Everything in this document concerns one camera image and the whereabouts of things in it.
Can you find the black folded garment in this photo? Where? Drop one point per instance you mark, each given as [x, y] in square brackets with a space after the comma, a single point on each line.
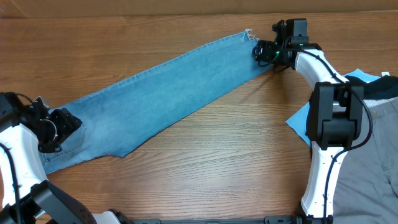
[376, 87]

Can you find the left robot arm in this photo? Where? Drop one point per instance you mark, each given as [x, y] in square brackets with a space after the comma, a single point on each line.
[26, 131]

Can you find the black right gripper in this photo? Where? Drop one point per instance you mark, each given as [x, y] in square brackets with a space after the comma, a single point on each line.
[263, 50]

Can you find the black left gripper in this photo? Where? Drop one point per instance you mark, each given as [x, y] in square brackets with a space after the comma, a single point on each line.
[67, 122]

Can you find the grey folded trousers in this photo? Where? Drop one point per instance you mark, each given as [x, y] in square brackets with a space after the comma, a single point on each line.
[366, 190]

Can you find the light blue folded shirt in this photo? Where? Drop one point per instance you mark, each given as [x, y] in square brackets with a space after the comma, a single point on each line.
[298, 121]

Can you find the light blue denim jeans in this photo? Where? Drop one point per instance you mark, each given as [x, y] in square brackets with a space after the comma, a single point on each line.
[119, 118]

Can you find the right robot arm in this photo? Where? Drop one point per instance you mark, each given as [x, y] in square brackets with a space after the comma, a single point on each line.
[316, 205]

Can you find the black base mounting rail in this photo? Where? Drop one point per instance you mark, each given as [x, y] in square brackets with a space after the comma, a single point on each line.
[217, 221]

